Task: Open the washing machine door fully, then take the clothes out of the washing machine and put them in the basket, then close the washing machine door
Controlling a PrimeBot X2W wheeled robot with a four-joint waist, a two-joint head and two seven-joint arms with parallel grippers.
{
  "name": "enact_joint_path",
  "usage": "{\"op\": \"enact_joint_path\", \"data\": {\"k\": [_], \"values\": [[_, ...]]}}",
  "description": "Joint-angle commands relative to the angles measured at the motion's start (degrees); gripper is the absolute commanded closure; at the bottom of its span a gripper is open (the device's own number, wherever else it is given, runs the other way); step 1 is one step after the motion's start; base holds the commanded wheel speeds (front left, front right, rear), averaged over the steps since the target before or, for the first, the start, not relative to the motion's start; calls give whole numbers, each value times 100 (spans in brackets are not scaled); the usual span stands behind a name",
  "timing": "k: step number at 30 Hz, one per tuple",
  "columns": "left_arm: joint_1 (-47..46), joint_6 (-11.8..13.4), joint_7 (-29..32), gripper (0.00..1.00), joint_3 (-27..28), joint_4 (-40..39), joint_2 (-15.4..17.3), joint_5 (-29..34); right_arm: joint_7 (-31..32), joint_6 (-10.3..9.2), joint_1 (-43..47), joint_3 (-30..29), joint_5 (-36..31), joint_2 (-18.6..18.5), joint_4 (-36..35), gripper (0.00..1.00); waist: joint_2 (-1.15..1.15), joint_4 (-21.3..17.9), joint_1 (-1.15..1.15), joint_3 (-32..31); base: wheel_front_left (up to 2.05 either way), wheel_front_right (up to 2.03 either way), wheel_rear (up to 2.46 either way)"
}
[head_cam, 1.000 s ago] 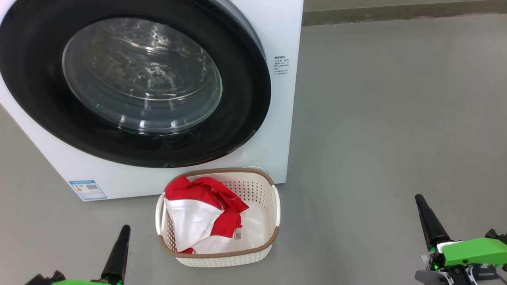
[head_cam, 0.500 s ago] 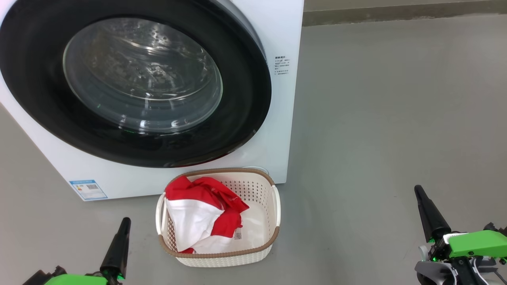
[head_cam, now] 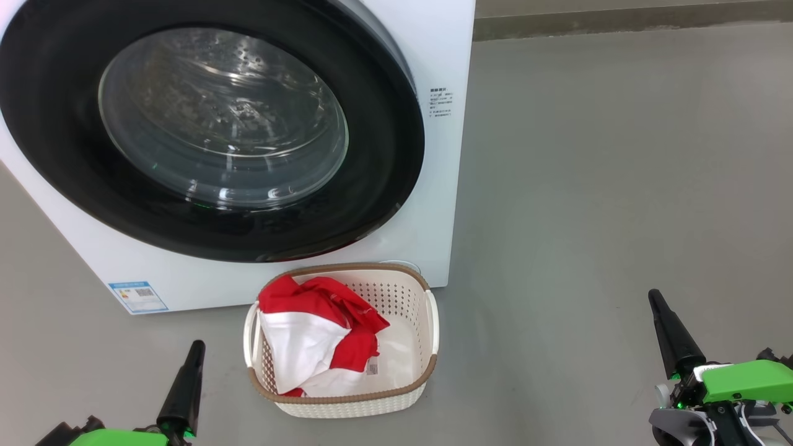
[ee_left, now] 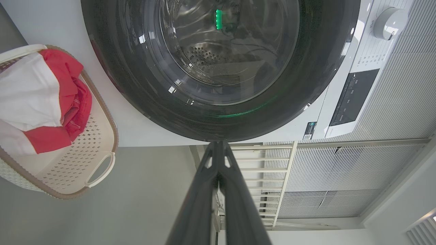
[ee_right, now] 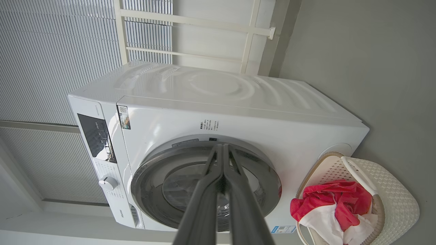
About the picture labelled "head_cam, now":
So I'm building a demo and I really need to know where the white front-load washing machine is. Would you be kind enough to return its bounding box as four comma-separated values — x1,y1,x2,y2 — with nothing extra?
0,0,476,315

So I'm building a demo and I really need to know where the red and white garment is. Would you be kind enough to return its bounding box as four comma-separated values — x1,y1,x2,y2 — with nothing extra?
257,275,391,398

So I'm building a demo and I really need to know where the round glass washer door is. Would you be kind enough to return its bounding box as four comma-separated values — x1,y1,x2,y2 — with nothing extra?
0,0,426,263

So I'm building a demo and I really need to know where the blue energy label sticker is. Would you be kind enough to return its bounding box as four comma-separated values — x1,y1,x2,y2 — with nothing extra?
108,281,169,314

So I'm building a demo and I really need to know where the cream plastic laundry basket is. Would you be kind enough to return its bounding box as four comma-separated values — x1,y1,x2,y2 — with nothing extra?
243,263,440,419

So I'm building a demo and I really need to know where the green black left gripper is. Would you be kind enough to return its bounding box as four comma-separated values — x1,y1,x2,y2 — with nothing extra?
34,339,206,446

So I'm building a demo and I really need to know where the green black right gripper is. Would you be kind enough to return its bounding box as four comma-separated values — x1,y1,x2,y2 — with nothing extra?
649,289,793,409

